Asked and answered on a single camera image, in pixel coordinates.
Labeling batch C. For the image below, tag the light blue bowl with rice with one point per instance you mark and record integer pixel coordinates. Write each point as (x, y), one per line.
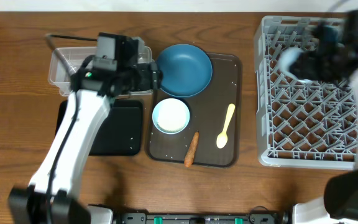
(171, 116)

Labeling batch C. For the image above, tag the orange carrot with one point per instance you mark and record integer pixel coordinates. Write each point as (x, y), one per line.
(190, 155)

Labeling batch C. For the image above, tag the dark brown serving tray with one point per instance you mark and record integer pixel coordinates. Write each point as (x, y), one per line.
(207, 116)

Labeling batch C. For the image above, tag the dark blue plate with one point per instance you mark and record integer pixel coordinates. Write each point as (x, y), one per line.
(187, 70)

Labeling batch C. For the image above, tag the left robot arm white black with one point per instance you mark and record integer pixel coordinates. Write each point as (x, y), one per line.
(52, 193)

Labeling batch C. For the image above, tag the black tray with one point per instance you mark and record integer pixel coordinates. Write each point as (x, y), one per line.
(121, 132)

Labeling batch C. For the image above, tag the blue cup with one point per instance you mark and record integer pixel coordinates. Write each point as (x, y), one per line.
(288, 58)

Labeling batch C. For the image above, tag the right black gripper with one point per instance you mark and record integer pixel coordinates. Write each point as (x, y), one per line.
(306, 61)

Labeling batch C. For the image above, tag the grey dishwasher rack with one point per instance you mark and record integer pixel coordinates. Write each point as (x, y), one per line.
(312, 125)

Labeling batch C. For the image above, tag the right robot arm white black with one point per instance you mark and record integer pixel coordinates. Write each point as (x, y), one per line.
(339, 204)

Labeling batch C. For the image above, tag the yellow plastic spoon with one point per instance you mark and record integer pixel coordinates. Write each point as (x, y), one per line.
(222, 137)

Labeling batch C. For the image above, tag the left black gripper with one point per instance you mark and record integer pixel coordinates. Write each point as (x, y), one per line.
(146, 83)

